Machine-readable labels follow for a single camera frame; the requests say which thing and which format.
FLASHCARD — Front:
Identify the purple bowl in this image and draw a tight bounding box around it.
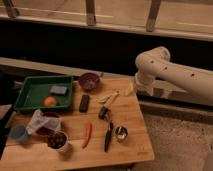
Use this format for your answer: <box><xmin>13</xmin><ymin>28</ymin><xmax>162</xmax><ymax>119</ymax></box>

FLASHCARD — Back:
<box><xmin>78</xmin><ymin>73</ymin><xmax>100</xmax><ymax>91</ymax></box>

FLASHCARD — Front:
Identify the wooden cutting board table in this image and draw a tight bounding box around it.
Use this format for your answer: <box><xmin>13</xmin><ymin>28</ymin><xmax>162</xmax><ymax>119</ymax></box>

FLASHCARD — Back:
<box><xmin>0</xmin><ymin>78</ymin><xmax>154</xmax><ymax>171</ymax></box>

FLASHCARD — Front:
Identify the small metal cup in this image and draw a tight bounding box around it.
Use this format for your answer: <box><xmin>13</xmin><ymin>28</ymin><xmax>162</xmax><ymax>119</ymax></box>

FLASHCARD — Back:
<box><xmin>115</xmin><ymin>126</ymin><xmax>128</xmax><ymax>142</ymax></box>

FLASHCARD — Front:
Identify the small black brush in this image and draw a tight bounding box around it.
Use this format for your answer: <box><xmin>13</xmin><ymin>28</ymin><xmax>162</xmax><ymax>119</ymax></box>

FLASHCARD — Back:
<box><xmin>98</xmin><ymin>106</ymin><xmax>110</xmax><ymax>121</ymax></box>

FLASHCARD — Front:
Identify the green plastic tray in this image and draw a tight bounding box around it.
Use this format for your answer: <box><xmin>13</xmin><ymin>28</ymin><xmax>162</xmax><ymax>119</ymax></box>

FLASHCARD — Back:
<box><xmin>14</xmin><ymin>75</ymin><xmax>73</xmax><ymax>113</ymax></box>

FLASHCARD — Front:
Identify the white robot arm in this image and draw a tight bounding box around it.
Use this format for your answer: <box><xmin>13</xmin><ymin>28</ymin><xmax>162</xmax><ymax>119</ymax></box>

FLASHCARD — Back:
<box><xmin>133</xmin><ymin>46</ymin><xmax>213</xmax><ymax>103</ymax></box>

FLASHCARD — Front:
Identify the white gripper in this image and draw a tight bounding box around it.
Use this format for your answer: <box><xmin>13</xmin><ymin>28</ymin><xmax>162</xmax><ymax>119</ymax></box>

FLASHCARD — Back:
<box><xmin>125</xmin><ymin>73</ymin><xmax>154</xmax><ymax>96</ymax></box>

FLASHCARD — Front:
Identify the red chili pepper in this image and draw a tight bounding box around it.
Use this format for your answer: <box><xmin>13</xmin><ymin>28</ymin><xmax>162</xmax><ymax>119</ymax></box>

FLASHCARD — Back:
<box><xmin>82</xmin><ymin>122</ymin><xmax>92</xmax><ymax>148</ymax></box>

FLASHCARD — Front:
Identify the dark red bowl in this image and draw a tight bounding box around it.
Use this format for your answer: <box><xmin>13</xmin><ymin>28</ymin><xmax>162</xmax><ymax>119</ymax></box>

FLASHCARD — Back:
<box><xmin>36</xmin><ymin>112</ymin><xmax>61</xmax><ymax>136</ymax></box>

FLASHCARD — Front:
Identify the black handled knife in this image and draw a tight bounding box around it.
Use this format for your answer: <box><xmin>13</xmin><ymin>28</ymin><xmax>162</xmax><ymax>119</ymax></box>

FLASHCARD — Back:
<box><xmin>104</xmin><ymin>121</ymin><xmax>114</xmax><ymax>152</ymax></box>

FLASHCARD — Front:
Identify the black rectangular block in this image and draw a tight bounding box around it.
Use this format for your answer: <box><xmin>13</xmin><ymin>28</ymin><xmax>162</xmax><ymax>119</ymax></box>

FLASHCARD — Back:
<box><xmin>79</xmin><ymin>95</ymin><xmax>90</xmax><ymax>113</ymax></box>

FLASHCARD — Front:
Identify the orange fruit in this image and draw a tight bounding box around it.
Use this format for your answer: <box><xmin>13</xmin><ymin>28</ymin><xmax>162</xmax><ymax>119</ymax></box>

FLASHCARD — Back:
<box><xmin>43</xmin><ymin>96</ymin><xmax>57</xmax><ymax>107</ymax></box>

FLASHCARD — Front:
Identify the blue plastic cup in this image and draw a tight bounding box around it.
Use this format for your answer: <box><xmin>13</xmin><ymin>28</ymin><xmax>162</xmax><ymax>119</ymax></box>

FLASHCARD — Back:
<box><xmin>10</xmin><ymin>125</ymin><xmax>29</xmax><ymax>142</ymax></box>

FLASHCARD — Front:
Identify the white cup with dark contents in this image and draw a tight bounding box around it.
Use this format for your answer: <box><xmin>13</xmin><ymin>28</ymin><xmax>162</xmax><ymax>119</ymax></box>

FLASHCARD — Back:
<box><xmin>47</xmin><ymin>131</ymin><xmax>69</xmax><ymax>153</ymax></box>

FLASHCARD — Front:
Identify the grey sponge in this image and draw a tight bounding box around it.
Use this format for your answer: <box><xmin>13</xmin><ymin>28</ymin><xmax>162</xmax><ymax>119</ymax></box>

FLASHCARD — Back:
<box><xmin>50</xmin><ymin>86</ymin><xmax>68</xmax><ymax>95</ymax></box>

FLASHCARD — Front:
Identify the white crumpled cloth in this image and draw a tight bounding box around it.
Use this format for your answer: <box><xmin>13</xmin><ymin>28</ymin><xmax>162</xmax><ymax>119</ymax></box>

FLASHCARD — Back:
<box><xmin>25</xmin><ymin>108</ymin><xmax>63</xmax><ymax>136</ymax></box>

